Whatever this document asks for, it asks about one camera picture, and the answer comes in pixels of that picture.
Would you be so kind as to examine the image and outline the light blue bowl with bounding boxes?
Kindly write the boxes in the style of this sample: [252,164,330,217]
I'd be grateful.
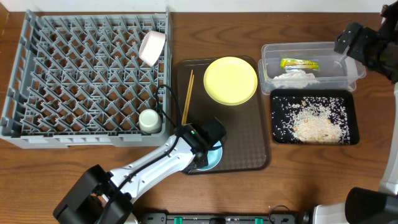
[198,141,223,171]

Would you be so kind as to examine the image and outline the white cup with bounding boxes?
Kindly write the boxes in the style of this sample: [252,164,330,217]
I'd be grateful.
[139,109,162,134]

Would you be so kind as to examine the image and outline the yellow round plate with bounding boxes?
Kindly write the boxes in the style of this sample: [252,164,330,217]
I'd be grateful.
[203,57,258,106]

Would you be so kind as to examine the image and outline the white paper napkin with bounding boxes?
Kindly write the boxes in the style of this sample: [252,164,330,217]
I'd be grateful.
[272,69,319,89]

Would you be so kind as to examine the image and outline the green snack wrapper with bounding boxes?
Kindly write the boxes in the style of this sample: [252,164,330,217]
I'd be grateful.
[280,58,320,70]

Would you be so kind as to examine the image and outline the rice food scraps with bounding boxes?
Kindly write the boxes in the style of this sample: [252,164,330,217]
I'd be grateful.
[271,96,351,145]

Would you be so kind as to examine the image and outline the pink bowl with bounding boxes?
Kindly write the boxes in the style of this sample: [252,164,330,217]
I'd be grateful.
[139,30,166,67]

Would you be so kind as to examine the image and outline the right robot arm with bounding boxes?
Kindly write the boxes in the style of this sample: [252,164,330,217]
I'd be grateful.
[311,2,397,224]

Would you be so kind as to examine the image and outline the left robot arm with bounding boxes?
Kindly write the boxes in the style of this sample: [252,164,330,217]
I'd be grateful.
[53,118,226,223]

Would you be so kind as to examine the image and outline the clear plastic waste bin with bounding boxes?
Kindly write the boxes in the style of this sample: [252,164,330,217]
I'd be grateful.
[258,42,366,95]

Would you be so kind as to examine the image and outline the grey plastic dishwasher rack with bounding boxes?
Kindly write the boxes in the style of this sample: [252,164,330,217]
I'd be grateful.
[1,11,172,149]

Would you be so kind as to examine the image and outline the dark brown serving tray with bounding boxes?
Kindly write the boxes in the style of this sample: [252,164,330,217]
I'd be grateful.
[174,58,271,175]

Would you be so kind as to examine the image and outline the black rectangular tray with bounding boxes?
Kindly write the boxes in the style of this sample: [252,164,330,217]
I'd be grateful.
[271,90,360,145]

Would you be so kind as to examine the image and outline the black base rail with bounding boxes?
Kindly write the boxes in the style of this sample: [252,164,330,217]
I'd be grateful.
[138,212,312,224]

